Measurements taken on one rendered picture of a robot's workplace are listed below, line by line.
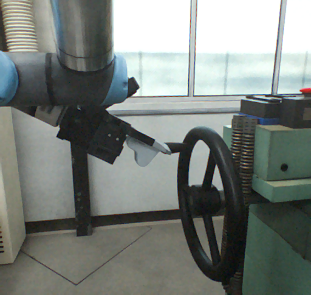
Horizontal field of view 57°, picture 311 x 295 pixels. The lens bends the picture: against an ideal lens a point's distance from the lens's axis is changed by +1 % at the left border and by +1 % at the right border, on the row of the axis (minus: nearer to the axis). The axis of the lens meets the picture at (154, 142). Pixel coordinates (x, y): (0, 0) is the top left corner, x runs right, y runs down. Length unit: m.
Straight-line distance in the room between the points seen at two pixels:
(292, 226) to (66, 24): 0.54
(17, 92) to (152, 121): 1.50
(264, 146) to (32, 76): 0.38
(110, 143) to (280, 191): 0.30
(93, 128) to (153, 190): 1.52
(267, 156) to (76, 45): 0.35
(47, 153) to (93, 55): 1.59
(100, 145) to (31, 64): 0.18
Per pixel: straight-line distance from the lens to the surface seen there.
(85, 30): 0.34
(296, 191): 0.54
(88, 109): 0.52
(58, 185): 1.99
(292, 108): 0.53
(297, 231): 0.65
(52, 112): 0.52
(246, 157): 0.55
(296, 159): 0.55
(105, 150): 0.52
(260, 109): 0.55
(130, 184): 1.98
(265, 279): 0.79
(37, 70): 0.42
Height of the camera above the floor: 1.05
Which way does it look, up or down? 14 degrees down
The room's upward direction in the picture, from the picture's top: straight up
